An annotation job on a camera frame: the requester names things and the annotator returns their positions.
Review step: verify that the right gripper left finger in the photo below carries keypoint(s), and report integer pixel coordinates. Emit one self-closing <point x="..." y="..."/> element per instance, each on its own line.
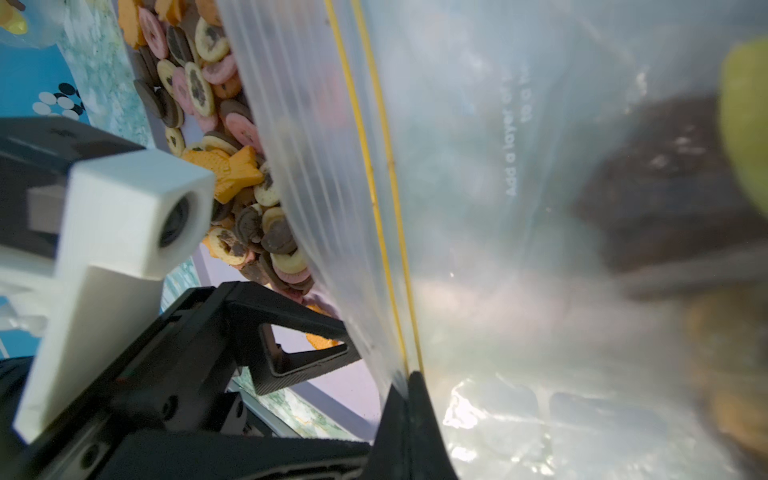
<point x="388" y="458"/>

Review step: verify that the pile of poured cookies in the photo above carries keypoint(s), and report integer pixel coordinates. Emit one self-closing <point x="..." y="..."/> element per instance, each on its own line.
<point x="188" y="78"/>

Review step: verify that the ziploc bag of cookies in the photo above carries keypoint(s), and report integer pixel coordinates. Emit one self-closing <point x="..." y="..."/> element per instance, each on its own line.
<point x="32" y="24"/>
<point x="556" y="211"/>

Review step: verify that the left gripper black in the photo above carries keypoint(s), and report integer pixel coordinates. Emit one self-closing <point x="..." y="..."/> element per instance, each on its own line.
<point x="163" y="410"/>

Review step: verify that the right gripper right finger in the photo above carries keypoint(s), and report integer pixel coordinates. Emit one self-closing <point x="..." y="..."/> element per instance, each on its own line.
<point x="428" y="457"/>

